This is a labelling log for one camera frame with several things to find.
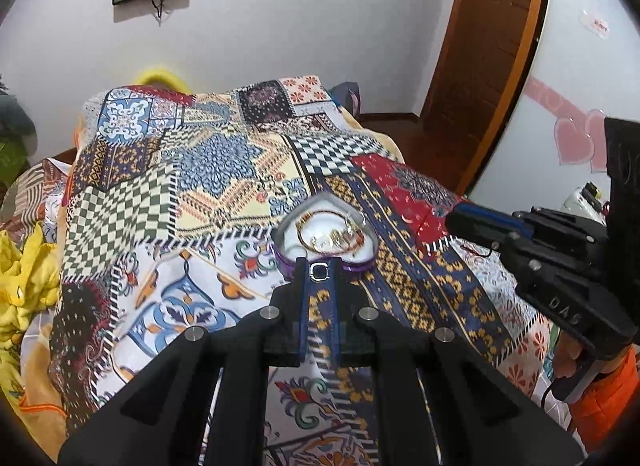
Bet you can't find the white red label sticker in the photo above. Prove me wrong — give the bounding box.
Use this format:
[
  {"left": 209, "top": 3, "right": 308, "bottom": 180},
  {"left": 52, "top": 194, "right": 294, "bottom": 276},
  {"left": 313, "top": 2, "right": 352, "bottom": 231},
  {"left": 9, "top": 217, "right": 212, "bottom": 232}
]
[{"left": 580, "top": 8, "right": 611, "bottom": 39}]

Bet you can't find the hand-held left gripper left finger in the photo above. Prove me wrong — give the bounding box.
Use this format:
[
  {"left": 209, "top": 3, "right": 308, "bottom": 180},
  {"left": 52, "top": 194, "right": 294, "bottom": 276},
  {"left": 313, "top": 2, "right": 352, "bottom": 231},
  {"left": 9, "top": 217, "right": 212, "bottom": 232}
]
[{"left": 57, "top": 256, "right": 313, "bottom": 466}]

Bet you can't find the yellow cloth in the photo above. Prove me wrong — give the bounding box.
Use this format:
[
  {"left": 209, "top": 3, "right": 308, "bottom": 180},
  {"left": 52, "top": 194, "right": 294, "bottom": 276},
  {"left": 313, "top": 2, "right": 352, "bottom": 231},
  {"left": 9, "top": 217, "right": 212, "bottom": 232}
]
[{"left": 0, "top": 231, "right": 64, "bottom": 347}]

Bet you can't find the pink heart wall sticker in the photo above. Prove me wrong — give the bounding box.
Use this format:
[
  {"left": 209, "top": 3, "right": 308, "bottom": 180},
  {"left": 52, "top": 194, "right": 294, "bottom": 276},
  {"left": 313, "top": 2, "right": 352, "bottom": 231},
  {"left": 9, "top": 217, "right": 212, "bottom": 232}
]
[{"left": 525, "top": 76, "right": 609, "bottom": 174}]

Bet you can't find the patchwork printed blanket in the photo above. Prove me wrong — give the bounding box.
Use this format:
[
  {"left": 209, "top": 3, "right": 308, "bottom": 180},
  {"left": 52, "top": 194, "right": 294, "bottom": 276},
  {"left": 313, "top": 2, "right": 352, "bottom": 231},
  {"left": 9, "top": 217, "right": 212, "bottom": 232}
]
[{"left": 47, "top": 74, "right": 556, "bottom": 466}]

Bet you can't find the pile of clothes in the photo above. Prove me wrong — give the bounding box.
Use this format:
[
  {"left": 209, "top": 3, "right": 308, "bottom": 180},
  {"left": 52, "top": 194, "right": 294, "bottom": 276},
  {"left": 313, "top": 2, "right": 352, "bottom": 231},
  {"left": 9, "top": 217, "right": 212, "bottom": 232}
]
[{"left": 0, "top": 76, "right": 39, "bottom": 187}]

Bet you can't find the brown wooden door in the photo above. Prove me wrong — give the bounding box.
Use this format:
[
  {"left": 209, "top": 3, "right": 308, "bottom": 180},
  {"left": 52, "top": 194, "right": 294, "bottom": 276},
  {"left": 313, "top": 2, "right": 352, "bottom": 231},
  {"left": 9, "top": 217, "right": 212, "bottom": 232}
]
[{"left": 420, "top": 0, "right": 540, "bottom": 191}]

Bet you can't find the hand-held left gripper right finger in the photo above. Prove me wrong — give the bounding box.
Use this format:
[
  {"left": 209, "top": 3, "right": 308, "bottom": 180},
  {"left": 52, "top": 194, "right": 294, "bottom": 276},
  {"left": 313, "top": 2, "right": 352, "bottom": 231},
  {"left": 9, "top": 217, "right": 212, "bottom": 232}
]
[{"left": 330, "top": 256, "right": 584, "bottom": 466}]

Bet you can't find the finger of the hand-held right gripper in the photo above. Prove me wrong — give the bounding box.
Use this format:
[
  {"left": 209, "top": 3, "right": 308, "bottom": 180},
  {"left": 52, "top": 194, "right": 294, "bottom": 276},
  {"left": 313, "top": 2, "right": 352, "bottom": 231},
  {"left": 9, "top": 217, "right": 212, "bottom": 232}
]
[
  {"left": 445, "top": 210, "right": 596, "bottom": 293},
  {"left": 460, "top": 203, "right": 607, "bottom": 247}
]

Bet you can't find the yellow foam tube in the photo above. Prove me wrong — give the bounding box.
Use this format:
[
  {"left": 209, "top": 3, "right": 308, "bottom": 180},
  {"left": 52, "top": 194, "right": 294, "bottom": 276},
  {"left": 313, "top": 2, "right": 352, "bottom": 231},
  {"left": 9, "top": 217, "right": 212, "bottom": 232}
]
[{"left": 136, "top": 64, "right": 189, "bottom": 94}]

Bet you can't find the white suitcase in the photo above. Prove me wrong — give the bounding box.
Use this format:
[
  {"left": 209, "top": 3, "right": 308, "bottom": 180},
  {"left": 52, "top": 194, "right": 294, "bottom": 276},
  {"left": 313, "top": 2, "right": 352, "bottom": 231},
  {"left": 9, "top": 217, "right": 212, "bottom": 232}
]
[{"left": 560, "top": 183, "right": 609, "bottom": 223}]

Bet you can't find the striped brown bedding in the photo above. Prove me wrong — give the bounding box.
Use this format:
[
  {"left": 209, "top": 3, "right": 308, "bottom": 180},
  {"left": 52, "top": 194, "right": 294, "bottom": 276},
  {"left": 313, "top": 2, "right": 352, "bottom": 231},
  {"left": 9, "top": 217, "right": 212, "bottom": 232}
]
[{"left": 0, "top": 158, "right": 76, "bottom": 243}]

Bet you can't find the gold bangle bracelet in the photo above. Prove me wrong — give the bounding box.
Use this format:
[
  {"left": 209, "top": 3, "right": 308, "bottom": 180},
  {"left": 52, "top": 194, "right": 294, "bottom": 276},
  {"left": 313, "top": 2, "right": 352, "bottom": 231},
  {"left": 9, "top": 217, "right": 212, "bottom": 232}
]
[{"left": 296, "top": 212, "right": 362, "bottom": 255}]

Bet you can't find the dark bag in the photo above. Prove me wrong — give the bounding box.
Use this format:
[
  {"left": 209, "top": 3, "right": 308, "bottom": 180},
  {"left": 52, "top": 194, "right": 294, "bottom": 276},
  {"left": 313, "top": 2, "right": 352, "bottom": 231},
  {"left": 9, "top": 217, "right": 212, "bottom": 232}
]
[{"left": 330, "top": 80, "right": 364, "bottom": 117}]

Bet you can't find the purple heart-shaped jewelry box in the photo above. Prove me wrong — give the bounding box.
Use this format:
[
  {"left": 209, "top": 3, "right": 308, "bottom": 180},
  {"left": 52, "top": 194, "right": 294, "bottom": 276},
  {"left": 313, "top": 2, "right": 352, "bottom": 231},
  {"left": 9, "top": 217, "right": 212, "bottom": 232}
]
[{"left": 274, "top": 194, "right": 377, "bottom": 281}]

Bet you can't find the thin red string bracelet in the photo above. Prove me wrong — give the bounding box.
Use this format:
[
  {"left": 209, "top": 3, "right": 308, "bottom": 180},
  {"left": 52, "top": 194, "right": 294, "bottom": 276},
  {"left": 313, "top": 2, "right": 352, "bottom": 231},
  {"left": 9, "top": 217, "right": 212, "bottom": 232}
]
[{"left": 460, "top": 241, "right": 501, "bottom": 260}]

